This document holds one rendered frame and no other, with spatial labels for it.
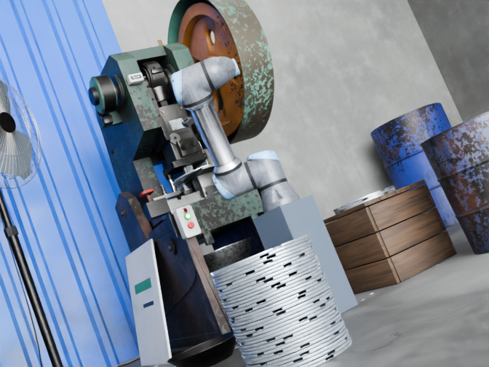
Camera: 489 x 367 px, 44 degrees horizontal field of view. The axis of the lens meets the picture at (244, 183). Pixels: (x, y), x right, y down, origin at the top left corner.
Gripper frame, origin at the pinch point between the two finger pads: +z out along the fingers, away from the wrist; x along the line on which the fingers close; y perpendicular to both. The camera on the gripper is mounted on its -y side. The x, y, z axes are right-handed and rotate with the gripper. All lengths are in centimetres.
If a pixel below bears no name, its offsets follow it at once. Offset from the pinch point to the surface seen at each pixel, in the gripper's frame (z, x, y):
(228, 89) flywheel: -19, 35, 38
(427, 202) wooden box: 35, -72, 62
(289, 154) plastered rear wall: 51, 129, 146
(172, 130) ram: -6.2, 27.7, -2.1
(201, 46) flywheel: -43, 55, 39
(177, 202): 23.9, 7.4, -16.6
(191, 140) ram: 0.0, 21.2, 4.2
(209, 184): 19.5, 5.2, 0.7
